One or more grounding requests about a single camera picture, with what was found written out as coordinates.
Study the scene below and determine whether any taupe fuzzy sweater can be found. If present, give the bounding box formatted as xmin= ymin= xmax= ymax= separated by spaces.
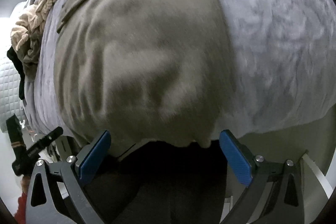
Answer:
xmin=54 ymin=0 xmax=234 ymax=147

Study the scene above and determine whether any white quilted mattress side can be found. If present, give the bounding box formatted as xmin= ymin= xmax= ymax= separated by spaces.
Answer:
xmin=0 ymin=56 xmax=27 ymax=132

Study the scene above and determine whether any dark olive garment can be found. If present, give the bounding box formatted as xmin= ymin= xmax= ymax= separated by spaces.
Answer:
xmin=7 ymin=34 xmax=42 ymax=100

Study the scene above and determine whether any cream striped knit garment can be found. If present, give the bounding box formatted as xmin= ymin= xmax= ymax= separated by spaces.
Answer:
xmin=10 ymin=0 xmax=57 ymax=52

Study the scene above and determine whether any lavender plush bed blanket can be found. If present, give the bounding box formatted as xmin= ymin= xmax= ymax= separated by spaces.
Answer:
xmin=24 ymin=0 xmax=335 ymax=140

